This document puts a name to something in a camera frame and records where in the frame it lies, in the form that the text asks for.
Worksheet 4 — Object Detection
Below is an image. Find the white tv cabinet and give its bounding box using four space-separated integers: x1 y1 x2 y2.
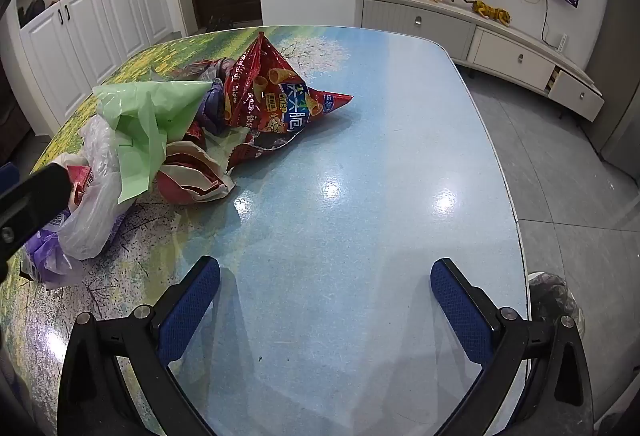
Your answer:
355 0 604 122

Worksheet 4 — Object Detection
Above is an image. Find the purple plastic bag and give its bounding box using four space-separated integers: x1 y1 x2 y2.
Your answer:
22 209 126 290

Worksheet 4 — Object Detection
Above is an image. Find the colourful crumpled snack wrapper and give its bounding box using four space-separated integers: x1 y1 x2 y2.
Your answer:
171 57 235 135

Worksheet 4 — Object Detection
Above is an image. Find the clear white plastic bag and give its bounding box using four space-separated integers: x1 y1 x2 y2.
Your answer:
54 115 131 261

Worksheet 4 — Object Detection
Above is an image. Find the red snack chip bag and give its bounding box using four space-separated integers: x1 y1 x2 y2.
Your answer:
224 33 352 170

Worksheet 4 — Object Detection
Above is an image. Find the white power strip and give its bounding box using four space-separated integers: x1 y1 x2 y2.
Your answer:
556 33 568 53

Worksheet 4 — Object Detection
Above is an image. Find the black handbag on shelf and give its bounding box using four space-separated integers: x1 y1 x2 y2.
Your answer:
22 0 47 26

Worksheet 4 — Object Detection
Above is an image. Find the white trash bin black liner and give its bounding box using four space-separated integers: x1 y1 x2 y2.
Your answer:
527 271 586 336

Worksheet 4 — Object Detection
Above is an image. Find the red white paper package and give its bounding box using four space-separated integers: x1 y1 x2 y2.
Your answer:
155 141 234 205

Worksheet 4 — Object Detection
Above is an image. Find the grey refrigerator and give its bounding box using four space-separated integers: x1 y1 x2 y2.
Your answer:
584 0 639 179

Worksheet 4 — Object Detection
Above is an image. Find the white shoe cabinet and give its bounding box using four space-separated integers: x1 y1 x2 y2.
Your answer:
8 0 186 129

